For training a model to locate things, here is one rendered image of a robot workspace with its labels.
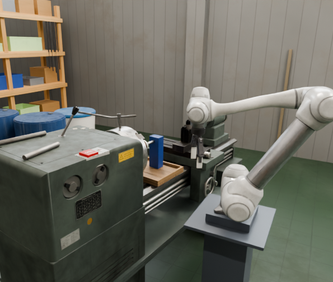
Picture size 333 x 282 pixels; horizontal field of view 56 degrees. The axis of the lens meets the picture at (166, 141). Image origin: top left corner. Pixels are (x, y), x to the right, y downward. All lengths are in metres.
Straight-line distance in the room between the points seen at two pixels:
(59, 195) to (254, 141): 4.48
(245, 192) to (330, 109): 0.52
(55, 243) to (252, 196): 0.90
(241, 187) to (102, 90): 5.33
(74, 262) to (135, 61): 4.96
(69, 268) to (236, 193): 0.83
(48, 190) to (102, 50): 5.42
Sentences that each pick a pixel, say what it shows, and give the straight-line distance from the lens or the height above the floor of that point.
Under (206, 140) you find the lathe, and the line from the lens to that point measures 2.76.
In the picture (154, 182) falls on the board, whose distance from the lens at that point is 1.96.
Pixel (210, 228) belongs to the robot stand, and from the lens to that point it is 1.80.
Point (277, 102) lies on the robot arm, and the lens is 1.64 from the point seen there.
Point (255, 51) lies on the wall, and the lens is 5.26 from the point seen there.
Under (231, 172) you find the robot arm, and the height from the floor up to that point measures 1.06.
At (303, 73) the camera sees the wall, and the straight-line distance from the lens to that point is 5.18.
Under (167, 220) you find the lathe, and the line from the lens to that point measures 2.23.
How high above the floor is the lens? 1.73
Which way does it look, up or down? 18 degrees down
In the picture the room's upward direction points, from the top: 1 degrees clockwise
